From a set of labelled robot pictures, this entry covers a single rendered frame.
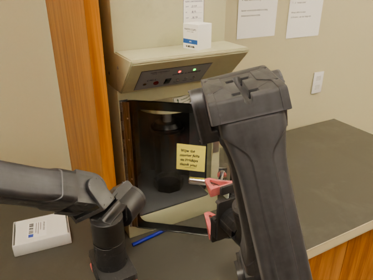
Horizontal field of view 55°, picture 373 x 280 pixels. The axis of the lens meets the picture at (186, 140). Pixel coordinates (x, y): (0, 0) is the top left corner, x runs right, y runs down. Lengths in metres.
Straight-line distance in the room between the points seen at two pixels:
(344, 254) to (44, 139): 1.14
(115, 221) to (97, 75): 0.33
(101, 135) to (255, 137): 0.56
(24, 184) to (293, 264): 0.39
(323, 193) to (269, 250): 1.09
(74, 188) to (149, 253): 0.54
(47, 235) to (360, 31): 1.79
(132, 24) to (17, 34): 0.49
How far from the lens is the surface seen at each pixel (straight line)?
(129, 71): 0.82
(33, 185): 0.58
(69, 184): 0.61
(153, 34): 0.94
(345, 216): 1.34
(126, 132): 0.95
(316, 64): 1.98
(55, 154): 1.43
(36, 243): 1.16
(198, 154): 0.93
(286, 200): 0.35
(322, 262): 1.33
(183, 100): 1.05
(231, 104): 0.34
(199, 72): 0.94
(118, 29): 0.90
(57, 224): 1.20
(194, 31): 0.90
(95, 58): 0.80
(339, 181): 1.53
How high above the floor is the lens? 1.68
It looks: 25 degrees down
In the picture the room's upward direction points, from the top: straight up
